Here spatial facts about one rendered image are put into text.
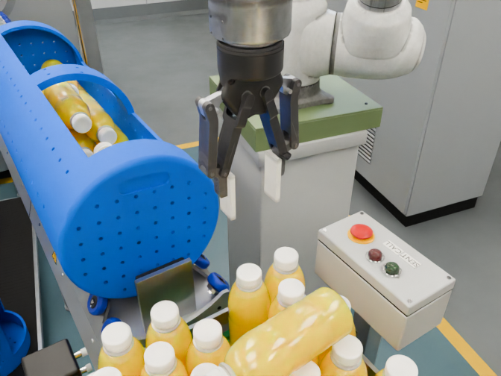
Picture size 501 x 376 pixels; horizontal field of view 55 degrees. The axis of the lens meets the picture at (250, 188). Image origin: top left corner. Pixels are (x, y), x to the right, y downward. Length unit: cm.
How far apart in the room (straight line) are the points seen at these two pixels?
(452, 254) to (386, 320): 182
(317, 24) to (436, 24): 104
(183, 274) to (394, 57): 72
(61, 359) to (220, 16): 54
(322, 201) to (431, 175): 119
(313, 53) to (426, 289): 69
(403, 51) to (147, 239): 74
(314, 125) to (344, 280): 54
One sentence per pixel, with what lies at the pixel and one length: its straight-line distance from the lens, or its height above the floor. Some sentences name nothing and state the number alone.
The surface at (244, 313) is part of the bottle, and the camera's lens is 77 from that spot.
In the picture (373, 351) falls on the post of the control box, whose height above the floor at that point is 87.
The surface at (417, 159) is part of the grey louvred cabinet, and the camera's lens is 242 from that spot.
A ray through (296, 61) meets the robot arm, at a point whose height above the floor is 119.
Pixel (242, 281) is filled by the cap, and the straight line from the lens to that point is 74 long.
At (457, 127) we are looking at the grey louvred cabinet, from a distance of 247.
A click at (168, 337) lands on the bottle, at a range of 72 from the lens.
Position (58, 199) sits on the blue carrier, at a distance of 81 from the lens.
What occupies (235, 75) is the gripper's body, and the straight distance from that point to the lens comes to 54.
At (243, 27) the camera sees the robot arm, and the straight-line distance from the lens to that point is 51.
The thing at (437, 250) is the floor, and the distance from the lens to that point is 258.
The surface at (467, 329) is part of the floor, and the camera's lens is 226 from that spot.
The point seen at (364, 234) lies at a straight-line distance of 80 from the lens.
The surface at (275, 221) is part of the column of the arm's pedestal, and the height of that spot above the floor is 76.
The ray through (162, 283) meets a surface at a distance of 83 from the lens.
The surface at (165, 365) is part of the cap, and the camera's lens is 65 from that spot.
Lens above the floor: 162
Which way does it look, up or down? 35 degrees down
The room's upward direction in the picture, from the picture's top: straight up
